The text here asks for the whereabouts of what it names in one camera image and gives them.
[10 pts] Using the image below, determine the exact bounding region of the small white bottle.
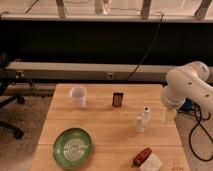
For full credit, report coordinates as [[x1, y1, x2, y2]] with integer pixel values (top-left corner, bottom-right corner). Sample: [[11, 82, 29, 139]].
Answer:
[[135, 106, 151, 132]]

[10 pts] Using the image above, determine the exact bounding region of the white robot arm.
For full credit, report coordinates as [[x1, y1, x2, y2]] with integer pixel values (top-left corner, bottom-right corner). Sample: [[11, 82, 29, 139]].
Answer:
[[161, 61, 213, 124]]

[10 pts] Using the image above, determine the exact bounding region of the dark brown can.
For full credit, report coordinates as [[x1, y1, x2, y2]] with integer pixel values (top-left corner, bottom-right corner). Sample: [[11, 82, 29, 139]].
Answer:
[[112, 92, 124, 107]]

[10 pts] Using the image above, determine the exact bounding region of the white plastic cup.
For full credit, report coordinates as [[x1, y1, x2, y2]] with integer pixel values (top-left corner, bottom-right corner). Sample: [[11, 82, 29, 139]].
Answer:
[[69, 86, 87, 108]]

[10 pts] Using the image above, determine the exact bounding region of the green patterned plate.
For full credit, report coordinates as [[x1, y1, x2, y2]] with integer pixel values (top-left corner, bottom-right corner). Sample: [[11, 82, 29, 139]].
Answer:
[[52, 128, 93, 170]]

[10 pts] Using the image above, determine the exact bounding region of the black office chair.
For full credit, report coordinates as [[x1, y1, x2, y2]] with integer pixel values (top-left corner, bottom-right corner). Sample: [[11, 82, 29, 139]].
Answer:
[[0, 52, 27, 140]]

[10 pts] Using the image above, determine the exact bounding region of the black floor cable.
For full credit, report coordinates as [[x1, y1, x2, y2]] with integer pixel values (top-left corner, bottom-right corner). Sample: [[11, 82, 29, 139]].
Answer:
[[188, 103, 213, 163]]

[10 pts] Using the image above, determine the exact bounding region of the black hanging cable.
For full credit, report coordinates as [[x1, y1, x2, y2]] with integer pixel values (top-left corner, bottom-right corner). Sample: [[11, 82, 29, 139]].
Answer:
[[122, 12, 165, 82]]

